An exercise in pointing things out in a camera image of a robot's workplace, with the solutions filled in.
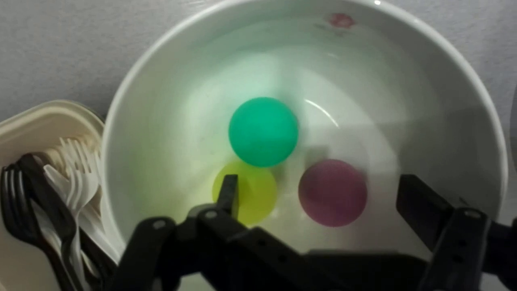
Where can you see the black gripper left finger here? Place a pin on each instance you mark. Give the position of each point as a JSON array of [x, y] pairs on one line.
[[209, 243]]

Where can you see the purple ball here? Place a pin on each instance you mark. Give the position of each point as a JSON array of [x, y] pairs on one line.
[[333, 193]]

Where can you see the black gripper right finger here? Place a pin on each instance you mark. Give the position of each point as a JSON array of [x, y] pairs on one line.
[[464, 242]]

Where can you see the beige cutlery tray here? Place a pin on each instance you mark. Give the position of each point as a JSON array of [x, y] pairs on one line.
[[25, 268]]

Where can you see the green ball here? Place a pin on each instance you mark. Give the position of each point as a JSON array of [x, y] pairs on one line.
[[264, 132]]

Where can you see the yellow ball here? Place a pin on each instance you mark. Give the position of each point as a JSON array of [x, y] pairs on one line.
[[257, 192]]

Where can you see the white ceramic bowl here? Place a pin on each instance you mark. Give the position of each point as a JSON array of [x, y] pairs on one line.
[[369, 83]]

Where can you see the white plastic forks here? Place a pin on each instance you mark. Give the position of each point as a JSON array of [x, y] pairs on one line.
[[73, 172]]

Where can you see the black plastic forks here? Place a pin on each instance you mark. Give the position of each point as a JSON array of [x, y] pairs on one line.
[[23, 187]]

